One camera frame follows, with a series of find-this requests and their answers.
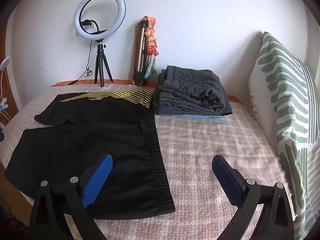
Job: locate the black gooseneck phone holder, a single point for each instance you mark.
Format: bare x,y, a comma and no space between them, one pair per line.
87,22

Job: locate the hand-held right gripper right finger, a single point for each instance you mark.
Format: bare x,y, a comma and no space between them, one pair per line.
226,177

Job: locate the light blue folded garment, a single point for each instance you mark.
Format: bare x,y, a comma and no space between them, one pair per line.
200,116

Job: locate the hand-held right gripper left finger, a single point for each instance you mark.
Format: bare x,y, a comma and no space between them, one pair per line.
97,180

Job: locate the small black tripod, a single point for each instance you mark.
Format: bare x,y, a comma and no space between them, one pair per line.
100,55

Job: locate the green striped white pillow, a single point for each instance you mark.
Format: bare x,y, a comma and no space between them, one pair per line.
282,80

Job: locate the folded silver tripod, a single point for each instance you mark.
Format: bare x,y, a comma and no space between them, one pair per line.
140,42

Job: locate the pink plaid blanket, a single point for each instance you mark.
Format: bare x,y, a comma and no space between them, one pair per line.
212,140

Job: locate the grey tweed folded pants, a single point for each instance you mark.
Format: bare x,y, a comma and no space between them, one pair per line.
190,87

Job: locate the dark grey folded garment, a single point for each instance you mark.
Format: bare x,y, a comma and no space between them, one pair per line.
225,107

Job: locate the white gooseneck lamp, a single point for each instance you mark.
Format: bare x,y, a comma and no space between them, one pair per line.
5,61

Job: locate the black pants with yellow stripes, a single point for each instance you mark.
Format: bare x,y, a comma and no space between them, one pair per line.
87,135

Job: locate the floral folded umbrella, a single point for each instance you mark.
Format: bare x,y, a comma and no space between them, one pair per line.
150,37

